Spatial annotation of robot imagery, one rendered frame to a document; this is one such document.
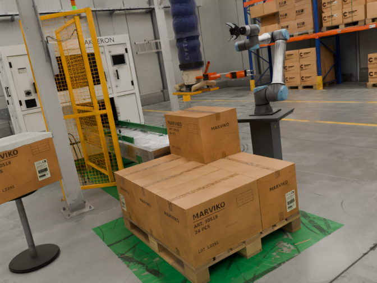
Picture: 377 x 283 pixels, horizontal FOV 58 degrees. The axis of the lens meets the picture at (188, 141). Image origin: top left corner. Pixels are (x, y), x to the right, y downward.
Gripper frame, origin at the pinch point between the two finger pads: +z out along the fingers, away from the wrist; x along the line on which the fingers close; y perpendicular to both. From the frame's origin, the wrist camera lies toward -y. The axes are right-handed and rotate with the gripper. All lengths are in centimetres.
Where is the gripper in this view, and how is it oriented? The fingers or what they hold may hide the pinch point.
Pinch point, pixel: (226, 32)
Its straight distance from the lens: 301.5
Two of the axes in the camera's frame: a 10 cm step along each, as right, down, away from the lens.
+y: -5.4, -1.1, 8.3
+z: -8.3, 2.5, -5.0
